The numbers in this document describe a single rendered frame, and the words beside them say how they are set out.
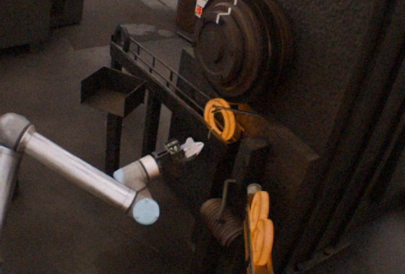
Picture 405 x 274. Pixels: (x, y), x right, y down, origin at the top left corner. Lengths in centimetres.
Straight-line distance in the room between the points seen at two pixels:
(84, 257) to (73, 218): 28
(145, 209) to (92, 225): 93
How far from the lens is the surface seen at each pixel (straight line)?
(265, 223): 140
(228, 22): 158
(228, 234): 172
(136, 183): 160
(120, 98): 223
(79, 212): 242
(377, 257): 269
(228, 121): 182
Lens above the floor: 177
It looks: 33 degrees down
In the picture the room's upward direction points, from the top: 12 degrees clockwise
